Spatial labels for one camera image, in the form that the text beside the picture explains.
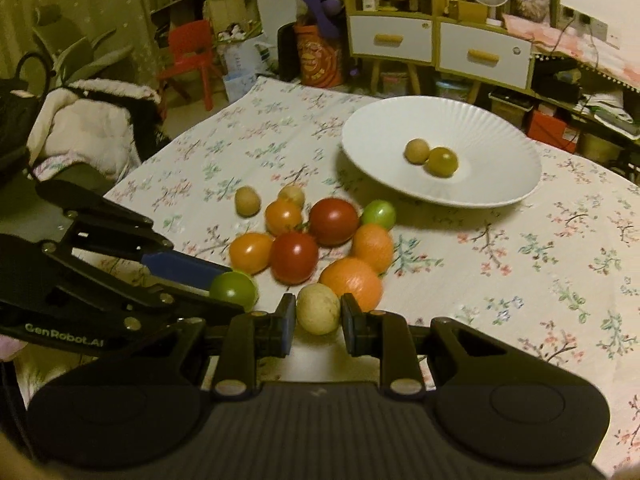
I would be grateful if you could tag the red plastic chair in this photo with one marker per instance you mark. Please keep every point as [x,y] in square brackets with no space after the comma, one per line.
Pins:
[190,42]

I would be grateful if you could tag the black bag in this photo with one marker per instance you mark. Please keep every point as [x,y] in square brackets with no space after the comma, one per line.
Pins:
[20,105]

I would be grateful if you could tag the olive green tomato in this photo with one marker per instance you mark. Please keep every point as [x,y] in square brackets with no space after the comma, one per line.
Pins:
[443,162]

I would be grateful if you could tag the red tomato with stem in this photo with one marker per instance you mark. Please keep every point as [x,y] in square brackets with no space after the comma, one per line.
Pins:
[294,258]

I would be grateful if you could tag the wooden cabinet with white drawer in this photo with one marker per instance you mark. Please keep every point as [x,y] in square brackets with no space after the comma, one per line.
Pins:
[455,52]
[370,40]

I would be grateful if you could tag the pale yellow round fruit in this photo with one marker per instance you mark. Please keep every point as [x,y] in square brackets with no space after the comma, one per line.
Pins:
[317,308]

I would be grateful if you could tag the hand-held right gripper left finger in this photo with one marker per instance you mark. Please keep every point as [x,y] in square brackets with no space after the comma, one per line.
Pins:
[286,327]

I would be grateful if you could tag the floral tablecloth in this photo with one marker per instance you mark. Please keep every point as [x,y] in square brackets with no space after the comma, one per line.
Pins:
[500,270]

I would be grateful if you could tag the orange tomato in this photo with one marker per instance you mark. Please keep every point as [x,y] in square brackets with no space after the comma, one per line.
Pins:
[282,216]
[250,252]

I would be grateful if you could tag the pink patterned cloth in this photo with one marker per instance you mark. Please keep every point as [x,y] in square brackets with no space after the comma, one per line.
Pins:
[575,42]

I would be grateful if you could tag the wall power socket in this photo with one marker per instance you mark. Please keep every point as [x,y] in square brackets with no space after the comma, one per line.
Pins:
[599,30]

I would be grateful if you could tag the white ribbed plate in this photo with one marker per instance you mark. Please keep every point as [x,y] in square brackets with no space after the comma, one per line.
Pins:
[475,125]

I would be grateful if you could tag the orange printed bag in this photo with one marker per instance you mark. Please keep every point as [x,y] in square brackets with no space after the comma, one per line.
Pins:
[317,57]

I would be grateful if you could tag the cluttered wooden shelf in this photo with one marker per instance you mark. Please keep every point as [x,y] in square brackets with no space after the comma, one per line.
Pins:
[220,5]

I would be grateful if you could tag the large orange mandarin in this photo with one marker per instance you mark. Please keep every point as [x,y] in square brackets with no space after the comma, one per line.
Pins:
[351,281]

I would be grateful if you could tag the grey office chair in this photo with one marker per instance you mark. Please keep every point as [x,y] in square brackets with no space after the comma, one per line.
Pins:
[75,55]

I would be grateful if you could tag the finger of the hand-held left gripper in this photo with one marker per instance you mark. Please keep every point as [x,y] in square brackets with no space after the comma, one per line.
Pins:
[190,307]
[180,270]

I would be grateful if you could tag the black flat board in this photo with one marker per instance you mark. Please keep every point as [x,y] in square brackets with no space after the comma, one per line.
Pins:
[287,52]

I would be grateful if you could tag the white fleece jacket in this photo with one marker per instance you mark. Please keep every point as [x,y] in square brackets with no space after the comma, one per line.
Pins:
[85,125]

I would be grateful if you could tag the small tan longan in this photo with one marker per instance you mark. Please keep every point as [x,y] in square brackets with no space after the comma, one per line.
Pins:
[292,195]
[247,201]
[415,151]

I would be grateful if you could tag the white paper bag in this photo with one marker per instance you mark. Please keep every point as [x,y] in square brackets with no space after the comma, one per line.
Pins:
[240,65]

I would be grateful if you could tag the purple plush toy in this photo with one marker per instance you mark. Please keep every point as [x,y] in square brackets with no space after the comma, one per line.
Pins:
[325,2]

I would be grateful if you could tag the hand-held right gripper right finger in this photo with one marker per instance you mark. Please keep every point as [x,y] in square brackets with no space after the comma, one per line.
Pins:
[350,327]

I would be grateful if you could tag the red cardboard box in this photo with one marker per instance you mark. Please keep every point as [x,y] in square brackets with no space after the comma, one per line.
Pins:
[550,127]

